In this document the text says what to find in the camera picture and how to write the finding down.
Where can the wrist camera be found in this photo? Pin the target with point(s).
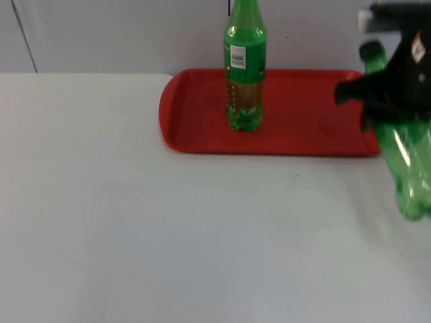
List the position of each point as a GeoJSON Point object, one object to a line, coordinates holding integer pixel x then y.
{"type": "Point", "coordinates": [390, 15]}

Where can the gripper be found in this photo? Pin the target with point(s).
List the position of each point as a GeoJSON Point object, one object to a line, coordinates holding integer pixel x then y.
{"type": "Point", "coordinates": [404, 80]}

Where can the green plastic bottle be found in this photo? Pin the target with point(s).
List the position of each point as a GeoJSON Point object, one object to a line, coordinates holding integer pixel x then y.
{"type": "Point", "coordinates": [409, 168]}
{"type": "Point", "coordinates": [244, 60]}

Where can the red tray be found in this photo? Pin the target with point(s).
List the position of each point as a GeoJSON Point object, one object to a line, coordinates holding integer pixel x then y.
{"type": "Point", "coordinates": [303, 131]}

